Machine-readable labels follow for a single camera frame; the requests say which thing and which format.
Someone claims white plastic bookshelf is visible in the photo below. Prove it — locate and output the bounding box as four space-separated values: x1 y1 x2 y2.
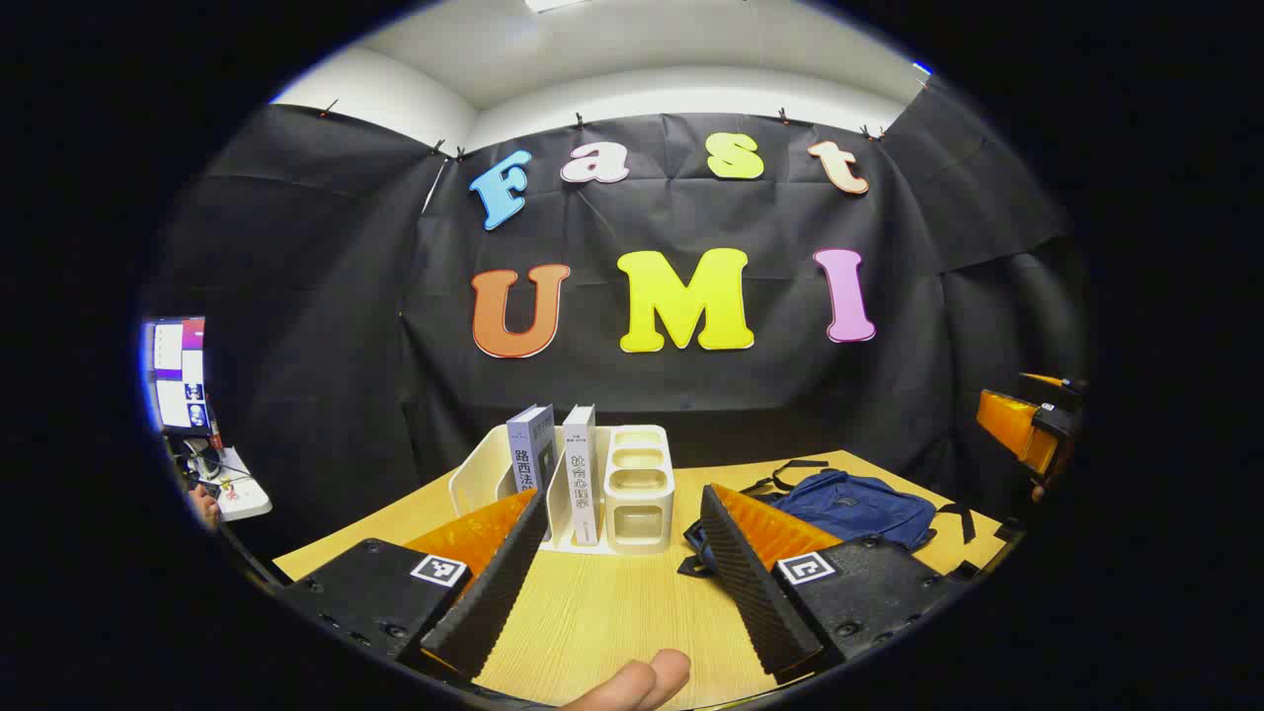
449 425 675 556

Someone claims white book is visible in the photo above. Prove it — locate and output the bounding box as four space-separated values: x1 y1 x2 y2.
561 404 600 547

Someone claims blue-grey book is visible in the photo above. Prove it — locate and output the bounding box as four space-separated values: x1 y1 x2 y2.
507 404 557 542

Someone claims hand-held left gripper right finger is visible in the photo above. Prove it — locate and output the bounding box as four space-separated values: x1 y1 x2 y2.
699 484 965 684

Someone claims computer monitor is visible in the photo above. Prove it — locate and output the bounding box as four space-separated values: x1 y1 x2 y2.
143 316 208 435

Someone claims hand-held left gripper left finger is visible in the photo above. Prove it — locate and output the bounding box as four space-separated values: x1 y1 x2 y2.
281 489 550 682

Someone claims blue schoolbag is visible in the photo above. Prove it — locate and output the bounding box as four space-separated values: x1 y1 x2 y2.
679 459 979 579

